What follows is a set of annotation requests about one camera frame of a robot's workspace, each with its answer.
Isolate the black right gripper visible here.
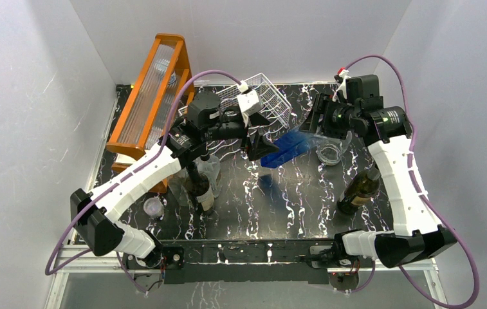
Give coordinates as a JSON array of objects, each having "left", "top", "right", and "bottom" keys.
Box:
[{"left": 298, "top": 93, "right": 358, "bottom": 140}]

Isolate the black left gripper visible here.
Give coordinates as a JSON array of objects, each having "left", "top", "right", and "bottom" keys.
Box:
[{"left": 203, "top": 112, "right": 279, "bottom": 159}]

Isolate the clear square whisky bottle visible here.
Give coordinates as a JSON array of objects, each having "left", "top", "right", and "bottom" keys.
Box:
[{"left": 196, "top": 154, "right": 222, "bottom": 198}]

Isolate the dark green wine bottle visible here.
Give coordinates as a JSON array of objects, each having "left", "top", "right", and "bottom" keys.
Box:
[{"left": 183, "top": 162, "right": 214, "bottom": 216}]

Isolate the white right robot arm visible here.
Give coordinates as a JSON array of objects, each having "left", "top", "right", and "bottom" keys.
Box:
[{"left": 300, "top": 93, "right": 457, "bottom": 268}]

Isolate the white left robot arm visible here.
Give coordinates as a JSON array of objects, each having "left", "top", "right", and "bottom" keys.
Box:
[{"left": 69, "top": 90, "right": 278, "bottom": 268}]

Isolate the olive green wine bottle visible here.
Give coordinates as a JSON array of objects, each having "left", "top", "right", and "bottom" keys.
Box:
[{"left": 336, "top": 165, "right": 381, "bottom": 215}]

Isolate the clear glass jar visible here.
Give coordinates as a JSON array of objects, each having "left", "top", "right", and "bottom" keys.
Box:
[{"left": 168, "top": 169, "right": 193, "bottom": 208}]

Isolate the orange wooden shelf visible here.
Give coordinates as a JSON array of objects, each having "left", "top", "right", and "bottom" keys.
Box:
[{"left": 106, "top": 33, "right": 192, "bottom": 173}]

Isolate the small clear plastic cup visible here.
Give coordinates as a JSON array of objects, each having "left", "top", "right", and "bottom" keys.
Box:
[{"left": 143, "top": 197, "right": 164, "bottom": 220}]

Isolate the white wire wine rack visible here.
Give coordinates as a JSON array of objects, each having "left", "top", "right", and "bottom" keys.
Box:
[{"left": 178, "top": 73, "right": 293, "bottom": 142}]

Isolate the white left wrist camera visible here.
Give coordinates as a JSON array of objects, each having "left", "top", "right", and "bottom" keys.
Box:
[{"left": 236, "top": 81, "right": 263, "bottom": 126}]

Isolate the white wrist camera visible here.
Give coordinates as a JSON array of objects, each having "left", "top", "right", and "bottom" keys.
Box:
[
  {"left": 335, "top": 67, "right": 349, "bottom": 101},
  {"left": 236, "top": 81, "right": 263, "bottom": 126}
]

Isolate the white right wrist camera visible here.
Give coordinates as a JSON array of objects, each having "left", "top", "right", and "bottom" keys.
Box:
[{"left": 335, "top": 67, "right": 349, "bottom": 101}]

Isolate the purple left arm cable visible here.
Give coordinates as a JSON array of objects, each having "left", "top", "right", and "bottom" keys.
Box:
[{"left": 44, "top": 70, "right": 244, "bottom": 276}]

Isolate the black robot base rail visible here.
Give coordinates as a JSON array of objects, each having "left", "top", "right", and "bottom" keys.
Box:
[{"left": 124, "top": 238, "right": 376, "bottom": 286}]

